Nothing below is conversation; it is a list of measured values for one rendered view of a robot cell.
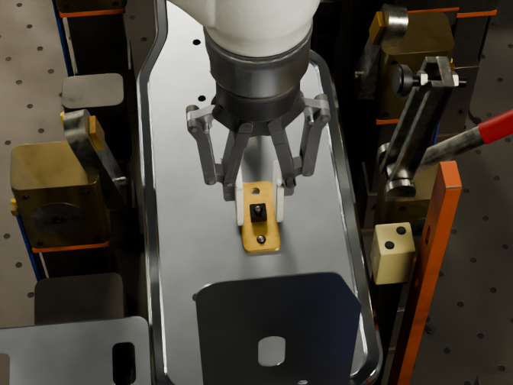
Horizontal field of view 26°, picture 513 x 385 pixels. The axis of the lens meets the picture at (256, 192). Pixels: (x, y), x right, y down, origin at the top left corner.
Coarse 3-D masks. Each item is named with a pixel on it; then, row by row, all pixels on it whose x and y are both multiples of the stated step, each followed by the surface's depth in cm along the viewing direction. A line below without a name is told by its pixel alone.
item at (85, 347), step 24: (0, 336) 108; (24, 336) 108; (48, 336) 108; (72, 336) 108; (96, 336) 108; (120, 336) 108; (144, 336) 108; (24, 360) 107; (48, 360) 107; (72, 360) 107; (96, 360) 107; (144, 360) 107; (24, 384) 106; (48, 384) 106; (72, 384) 106; (96, 384) 106; (144, 384) 106
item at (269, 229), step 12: (264, 192) 118; (252, 204) 116; (264, 204) 116; (252, 216) 115; (264, 216) 115; (252, 228) 115; (264, 228) 115; (276, 228) 115; (252, 240) 114; (276, 240) 114
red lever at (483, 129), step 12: (492, 120) 107; (504, 120) 106; (468, 132) 108; (480, 132) 107; (492, 132) 107; (504, 132) 106; (444, 144) 109; (456, 144) 108; (468, 144) 108; (480, 144) 108; (432, 156) 109; (444, 156) 109; (456, 156) 109; (420, 168) 110
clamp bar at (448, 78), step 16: (400, 64) 100; (432, 64) 100; (448, 64) 100; (400, 80) 99; (416, 80) 100; (432, 80) 99; (448, 80) 99; (464, 80) 100; (400, 96) 100; (416, 96) 104; (432, 96) 99; (448, 96) 100; (416, 112) 105; (432, 112) 101; (400, 128) 108; (416, 128) 103; (432, 128) 103; (400, 144) 110; (416, 144) 105; (384, 160) 112; (400, 160) 107; (416, 160) 107; (400, 176) 109
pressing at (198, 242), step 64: (192, 64) 128; (320, 64) 127; (192, 192) 118; (256, 192) 118; (320, 192) 118; (192, 256) 113; (256, 256) 113; (320, 256) 113; (192, 320) 109; (192, 384) 106
